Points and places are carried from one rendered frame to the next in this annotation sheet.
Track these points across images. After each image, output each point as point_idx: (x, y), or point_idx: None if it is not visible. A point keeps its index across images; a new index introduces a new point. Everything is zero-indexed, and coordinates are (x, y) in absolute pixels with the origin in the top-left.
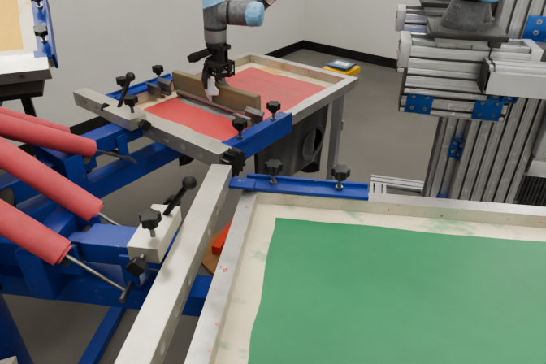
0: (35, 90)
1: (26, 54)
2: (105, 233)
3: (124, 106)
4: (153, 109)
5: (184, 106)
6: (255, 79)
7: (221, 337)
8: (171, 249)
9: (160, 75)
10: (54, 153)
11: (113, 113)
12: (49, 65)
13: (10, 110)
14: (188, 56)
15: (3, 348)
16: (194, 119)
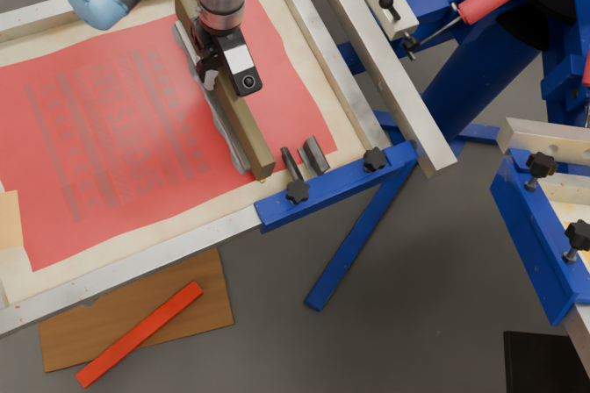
0: (520, 340)
1: (552, 183)
2: None
3: (390, 16)
4: (321, 141)
5: (266, 128)
6: (74, 189)
7: None
8: None
9: (287, 215)
10: None
11: (406, 3)
12: (505, 145)
13: None
14: (261, 81)
15: None
16: (269, 72)
